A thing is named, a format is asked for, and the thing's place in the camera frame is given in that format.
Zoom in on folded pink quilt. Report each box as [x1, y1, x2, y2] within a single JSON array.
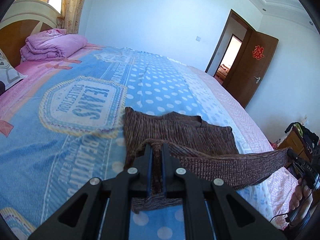
[[20, 28, 88, 61]]

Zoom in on cream and wood headboard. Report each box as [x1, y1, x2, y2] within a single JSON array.
[[1, 0, 60, 67]]

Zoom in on blue pink patterned bedspread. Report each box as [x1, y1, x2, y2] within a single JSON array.
[[0, 42, 299, 240]]

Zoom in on person's right hand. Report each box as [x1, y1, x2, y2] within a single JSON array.
[[289, 178, 313, 226]]

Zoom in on clothes pile on cabinet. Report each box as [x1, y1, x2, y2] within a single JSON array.
[[285, 122, 319, 154]]

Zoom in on black cable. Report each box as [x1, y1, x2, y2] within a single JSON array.
[[269, 212, 292, 223]]

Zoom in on white patterned pillow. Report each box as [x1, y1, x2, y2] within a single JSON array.
[[0, 51, 28, 95]]

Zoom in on wooden bedside cabinet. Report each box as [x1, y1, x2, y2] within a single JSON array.
[[278, 129, 312, 162]]

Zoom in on red double happiness sticker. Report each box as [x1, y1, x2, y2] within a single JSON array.
[[252, 45, 265, 60]]

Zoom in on brown knitted sweater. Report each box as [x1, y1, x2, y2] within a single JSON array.
[[124, 107, 289, 213]]

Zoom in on brown wooden door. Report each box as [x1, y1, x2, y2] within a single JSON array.
[[226, 31, 279, 110]]

